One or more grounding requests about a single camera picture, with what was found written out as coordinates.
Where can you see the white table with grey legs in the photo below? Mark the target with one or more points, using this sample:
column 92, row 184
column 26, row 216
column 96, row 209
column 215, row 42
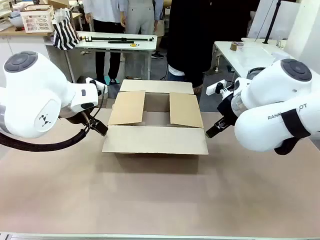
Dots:
column 117, row 45

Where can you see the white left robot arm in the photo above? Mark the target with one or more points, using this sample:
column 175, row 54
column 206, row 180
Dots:
column 27, row 100

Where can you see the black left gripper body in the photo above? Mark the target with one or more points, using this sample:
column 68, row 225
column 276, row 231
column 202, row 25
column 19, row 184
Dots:
column 77, row 118

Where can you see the white board panel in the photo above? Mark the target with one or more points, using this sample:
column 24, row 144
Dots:
column 275, row 17

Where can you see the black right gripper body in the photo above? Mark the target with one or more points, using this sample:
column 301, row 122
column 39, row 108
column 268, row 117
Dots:
column 228, row 107

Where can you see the black light stand pole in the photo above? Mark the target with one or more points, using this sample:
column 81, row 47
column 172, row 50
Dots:
column 271, row 22

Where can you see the small yellow tape roll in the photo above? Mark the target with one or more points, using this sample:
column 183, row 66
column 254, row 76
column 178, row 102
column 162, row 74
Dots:
column 134, row 45

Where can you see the black shoe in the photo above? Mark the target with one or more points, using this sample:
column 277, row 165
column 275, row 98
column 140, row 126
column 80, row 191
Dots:
column 157, row 55

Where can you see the person in white shirt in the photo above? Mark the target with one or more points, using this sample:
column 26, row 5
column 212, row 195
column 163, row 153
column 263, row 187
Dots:
column 105, row 15

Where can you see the large white curved table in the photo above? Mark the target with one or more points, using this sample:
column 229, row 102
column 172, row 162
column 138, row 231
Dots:
column 250, row 57

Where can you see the black white striped bag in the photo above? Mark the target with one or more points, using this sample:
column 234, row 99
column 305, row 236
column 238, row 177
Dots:
column 65, row 32

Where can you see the person in black clothes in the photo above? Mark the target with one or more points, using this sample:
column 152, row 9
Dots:
column 200, row 37

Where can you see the brown cardboard shipping box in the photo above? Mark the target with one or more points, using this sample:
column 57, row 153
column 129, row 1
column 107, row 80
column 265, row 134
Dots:
column 155, row 140

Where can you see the teal slipper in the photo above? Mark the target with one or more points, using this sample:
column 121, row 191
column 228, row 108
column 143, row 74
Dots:
column 112, row 80

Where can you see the white plastic crate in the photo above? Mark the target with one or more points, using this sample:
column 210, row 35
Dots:
column 37, row 20

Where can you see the white power strip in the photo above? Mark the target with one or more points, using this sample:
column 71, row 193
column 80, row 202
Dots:
column 212, row 88

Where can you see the person in grey trousers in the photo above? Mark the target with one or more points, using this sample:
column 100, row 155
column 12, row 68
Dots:
column 140, row 17

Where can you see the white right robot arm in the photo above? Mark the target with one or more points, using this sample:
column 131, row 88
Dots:
column 275, row 105

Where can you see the person's left hand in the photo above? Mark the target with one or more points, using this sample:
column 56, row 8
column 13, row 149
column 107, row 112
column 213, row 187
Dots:
column 198, row 89

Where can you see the brown packing tape roll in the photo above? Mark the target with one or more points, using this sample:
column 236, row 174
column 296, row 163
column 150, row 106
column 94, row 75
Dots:
column 236, row 46

